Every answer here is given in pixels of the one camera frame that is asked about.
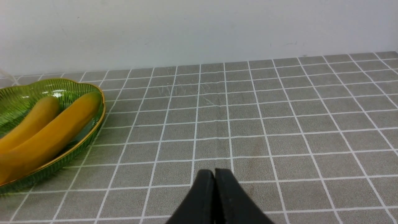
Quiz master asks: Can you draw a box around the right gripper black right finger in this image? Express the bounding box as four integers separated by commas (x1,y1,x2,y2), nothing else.
215,169,274,224

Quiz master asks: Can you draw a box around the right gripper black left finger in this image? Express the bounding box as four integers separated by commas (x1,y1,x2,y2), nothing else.
166,169,215,224

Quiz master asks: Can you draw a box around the green glass fruit bowl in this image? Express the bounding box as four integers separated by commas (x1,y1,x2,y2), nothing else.
0,78,106,194

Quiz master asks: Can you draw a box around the yellow banana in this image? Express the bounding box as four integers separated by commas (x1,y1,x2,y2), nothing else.
0,96,61,153
1,92,102,184

